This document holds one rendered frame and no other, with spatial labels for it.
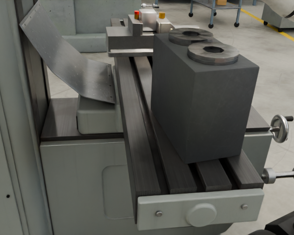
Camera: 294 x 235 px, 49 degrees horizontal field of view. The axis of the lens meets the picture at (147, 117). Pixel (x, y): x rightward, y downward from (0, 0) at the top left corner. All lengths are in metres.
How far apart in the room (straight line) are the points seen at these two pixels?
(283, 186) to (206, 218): 1.59
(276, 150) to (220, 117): 1.89
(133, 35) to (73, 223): 0.72
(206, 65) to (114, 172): 0.69
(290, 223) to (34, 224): 0.82
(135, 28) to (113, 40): 0.08
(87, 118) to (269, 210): 1.27
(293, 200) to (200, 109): 1.58
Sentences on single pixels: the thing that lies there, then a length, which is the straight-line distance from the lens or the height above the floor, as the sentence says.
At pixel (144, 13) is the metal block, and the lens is 1.14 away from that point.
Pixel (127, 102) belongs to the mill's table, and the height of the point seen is 0.94.
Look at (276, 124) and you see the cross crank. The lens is 1.42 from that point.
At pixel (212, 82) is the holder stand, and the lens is 0.54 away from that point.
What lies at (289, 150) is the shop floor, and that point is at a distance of 2.51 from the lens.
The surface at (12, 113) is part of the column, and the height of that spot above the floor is 0.86.
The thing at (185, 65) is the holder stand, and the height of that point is 1.12.
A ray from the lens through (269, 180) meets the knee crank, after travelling 1.31.
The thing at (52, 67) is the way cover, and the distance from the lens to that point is 0.96.
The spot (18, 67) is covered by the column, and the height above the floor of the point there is 0.99.
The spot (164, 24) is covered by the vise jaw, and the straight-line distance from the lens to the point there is 1.13.
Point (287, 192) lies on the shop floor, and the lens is 2.13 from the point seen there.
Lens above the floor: 1.32
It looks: 30 degrees down
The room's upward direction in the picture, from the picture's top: 2 degrees clockwise
